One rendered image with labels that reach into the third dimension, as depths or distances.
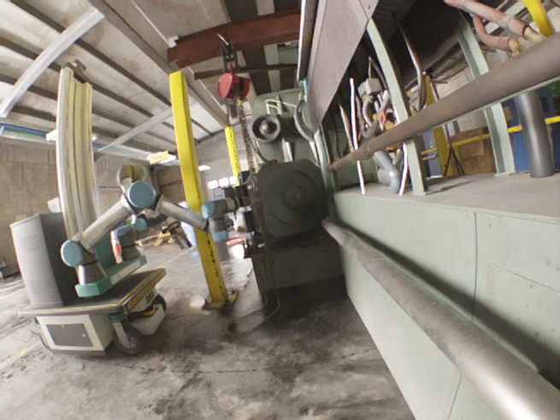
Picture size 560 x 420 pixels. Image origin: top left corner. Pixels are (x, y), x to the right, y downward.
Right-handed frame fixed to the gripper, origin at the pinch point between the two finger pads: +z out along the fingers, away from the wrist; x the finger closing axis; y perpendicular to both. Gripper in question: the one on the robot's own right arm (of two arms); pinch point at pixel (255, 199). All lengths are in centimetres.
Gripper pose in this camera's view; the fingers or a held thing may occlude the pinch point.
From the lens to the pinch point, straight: 130.4
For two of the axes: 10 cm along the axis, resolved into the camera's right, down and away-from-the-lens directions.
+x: 7.1, -1.0, -7.0
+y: 2.0, 9.8, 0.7
